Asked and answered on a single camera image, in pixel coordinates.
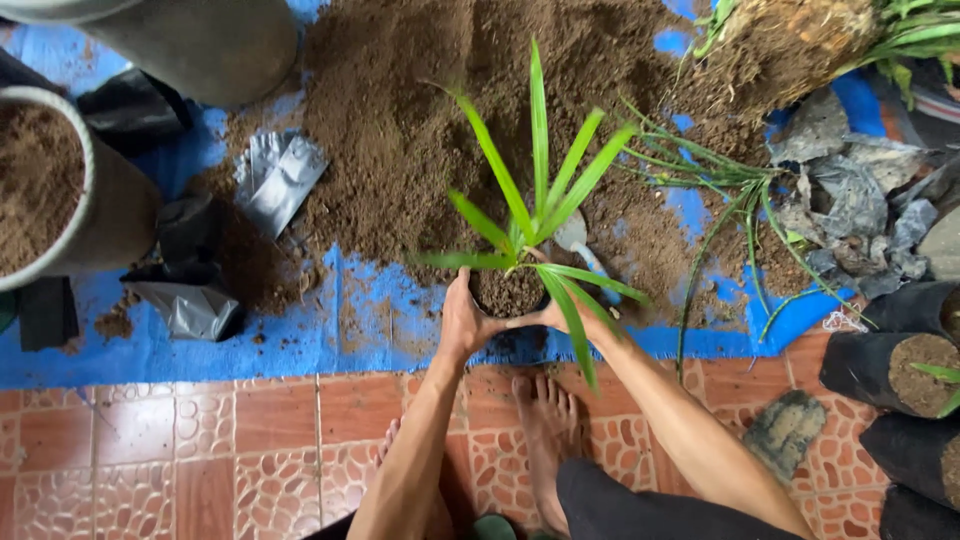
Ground person's right hand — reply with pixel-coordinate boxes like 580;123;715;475
506;291;624;348

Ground person's left hand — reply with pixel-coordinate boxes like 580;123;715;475
437;266;527;361

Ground small black soil-filled grow bag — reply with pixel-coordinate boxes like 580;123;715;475
468;262;552;320

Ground blue tarp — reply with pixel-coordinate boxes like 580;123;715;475
0;0;890;391

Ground green palm seedling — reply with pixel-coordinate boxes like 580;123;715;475
414;37;652;395

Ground person's right foot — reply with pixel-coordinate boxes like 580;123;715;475
511;374;584;535

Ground person's foot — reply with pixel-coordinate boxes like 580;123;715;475
511;374;584;535
375;417;407;468

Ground person's left foot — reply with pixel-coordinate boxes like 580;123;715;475
375;417;407;468

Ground heap of brown soil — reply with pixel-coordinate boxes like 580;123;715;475
187;0;815;320

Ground person's black shorts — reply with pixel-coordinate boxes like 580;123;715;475
556;458;805;540

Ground green slipper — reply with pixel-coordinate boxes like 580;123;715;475
472;514;519;540

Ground loose thin-leaved seedlings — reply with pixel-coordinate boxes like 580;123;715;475
621;96;877;385

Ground silver plastic bag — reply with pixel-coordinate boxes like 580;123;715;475
233;131;330;240

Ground black and grey plastic bag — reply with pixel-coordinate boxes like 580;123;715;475
120;262;246;343

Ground rolled black plastic bag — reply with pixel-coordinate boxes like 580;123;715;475
156;193;223;269

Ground pile of torn grey plastic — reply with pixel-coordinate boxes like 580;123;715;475
767;86;945;301

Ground black grow bag with seedling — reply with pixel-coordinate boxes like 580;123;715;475
819;332;960;420

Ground black grow bag with soil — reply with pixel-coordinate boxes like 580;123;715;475
859;414;960;513
878;483;960;540
861;280;960;348

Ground plant clump with root ball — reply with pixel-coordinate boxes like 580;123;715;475
673;0;960;117

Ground large grey pot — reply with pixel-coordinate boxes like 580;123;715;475
0;0;300;108

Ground crumpled black plastic bag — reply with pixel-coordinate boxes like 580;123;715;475
76;69;193;156

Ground flat black plastic sheet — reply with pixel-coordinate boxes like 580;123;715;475
18;276;81;353

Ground grey pot filled with soil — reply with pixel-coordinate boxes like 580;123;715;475
0;85;164;293

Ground trowel with blue handle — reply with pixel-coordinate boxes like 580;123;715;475
552;210;624;306

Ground white string tangle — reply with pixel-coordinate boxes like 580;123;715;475
822;307;869;334

